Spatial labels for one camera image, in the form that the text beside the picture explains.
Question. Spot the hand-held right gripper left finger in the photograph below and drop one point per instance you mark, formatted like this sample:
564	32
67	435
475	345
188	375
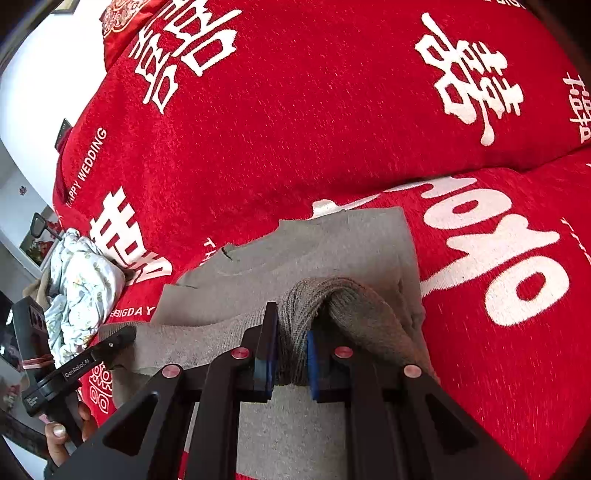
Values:
268	355

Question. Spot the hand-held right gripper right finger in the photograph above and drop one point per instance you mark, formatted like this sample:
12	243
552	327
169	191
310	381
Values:
316	364

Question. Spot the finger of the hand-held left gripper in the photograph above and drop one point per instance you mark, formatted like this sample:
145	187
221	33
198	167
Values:
115	340

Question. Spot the grey knit sweater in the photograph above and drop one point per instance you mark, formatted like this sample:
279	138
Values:
323	258

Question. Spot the person's left hand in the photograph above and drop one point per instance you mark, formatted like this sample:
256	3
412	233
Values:
60	436

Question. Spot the white floral cloth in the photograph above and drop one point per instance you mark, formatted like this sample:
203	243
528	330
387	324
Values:
87	286

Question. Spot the framed picture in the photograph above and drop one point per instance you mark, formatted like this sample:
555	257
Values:
34	251

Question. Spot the red printed sofa cover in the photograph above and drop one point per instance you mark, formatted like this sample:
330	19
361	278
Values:
323	115

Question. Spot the red cushion with gold pattern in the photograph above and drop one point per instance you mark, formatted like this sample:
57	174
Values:
117	27

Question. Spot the black frame object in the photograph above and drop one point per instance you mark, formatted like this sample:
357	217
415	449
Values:
38	225

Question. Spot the dark wall plate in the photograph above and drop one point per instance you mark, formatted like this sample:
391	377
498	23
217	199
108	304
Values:
62	133

